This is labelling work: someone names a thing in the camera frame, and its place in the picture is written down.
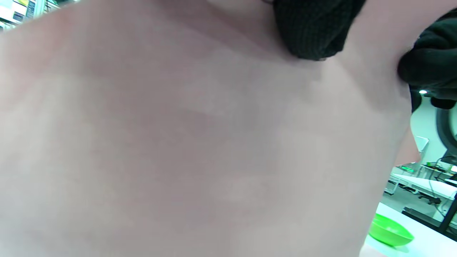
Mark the person's right hand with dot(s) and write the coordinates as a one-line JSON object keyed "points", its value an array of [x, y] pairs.
{"points": [[435, 60]]}

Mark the person's left hand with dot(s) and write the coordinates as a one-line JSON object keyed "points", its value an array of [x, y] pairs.
{"points": [[314, 28]]}

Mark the pink paper stack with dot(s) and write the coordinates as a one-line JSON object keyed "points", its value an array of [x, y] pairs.
{"points": [[178, 142]]}

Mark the white workbench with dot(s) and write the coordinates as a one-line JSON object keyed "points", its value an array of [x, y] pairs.
{"points": [[428, 185]]}

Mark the black floor stand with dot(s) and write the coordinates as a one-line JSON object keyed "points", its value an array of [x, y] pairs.
{"points": [[450, 217]]}

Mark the green plastic bowl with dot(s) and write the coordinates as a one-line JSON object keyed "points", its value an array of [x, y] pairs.
{"points": [[389, 232]]}

